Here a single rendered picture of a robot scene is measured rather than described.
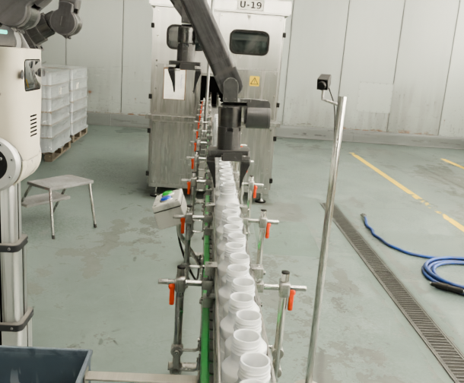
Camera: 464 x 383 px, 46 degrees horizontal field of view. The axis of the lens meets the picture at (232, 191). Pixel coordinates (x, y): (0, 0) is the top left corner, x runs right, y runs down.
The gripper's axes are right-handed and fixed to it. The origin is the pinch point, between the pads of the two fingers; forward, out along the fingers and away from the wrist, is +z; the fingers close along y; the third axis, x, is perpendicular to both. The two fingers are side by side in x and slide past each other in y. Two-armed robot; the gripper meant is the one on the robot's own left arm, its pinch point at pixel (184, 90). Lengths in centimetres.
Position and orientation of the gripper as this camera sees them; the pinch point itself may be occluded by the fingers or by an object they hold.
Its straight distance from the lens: 180.9
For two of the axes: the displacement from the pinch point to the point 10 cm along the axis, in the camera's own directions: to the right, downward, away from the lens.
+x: 0.4, 2.5, -9.7
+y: -10.0, -0.5, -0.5
